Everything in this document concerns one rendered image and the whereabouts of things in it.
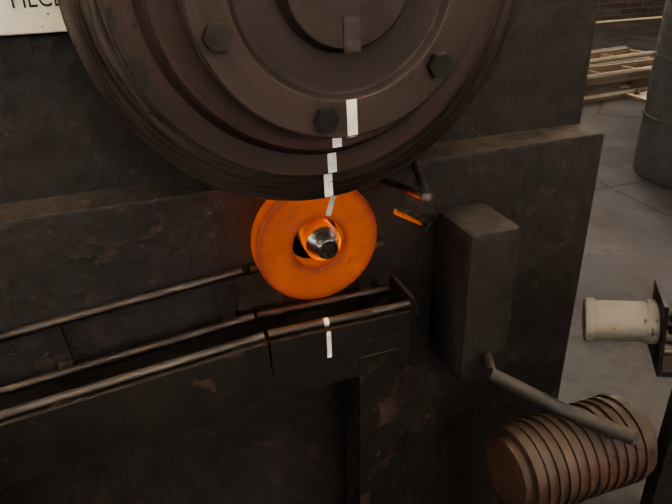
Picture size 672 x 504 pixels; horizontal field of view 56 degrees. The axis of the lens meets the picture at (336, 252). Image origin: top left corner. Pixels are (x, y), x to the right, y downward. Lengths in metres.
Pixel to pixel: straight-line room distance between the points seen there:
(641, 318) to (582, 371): 1.07
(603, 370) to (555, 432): 1.07
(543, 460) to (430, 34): 0.57
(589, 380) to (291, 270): 1.32
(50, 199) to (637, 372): 1.65
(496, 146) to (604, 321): 0.28
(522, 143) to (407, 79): 0.37
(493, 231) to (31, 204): 0.57
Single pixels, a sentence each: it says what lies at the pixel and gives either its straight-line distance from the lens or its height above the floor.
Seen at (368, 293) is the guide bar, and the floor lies 0.70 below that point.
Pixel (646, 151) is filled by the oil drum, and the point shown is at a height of 0.14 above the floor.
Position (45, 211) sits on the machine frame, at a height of 0.87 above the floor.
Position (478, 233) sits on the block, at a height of 0.80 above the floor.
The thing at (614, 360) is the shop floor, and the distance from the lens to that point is 2.06.
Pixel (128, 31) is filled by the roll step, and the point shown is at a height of 1.08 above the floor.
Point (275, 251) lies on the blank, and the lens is 0.75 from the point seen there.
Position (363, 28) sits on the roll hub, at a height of 1.07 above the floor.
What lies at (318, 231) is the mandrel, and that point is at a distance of 0.73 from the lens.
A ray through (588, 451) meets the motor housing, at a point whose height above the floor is 0.52.
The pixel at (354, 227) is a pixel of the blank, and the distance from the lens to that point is 0.78.
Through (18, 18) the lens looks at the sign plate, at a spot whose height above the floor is 1.08.
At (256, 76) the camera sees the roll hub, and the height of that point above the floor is 1.04.
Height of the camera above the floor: 1.16
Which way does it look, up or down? 27 degrees down
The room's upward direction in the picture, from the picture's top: 1 degrees counter-clockwise
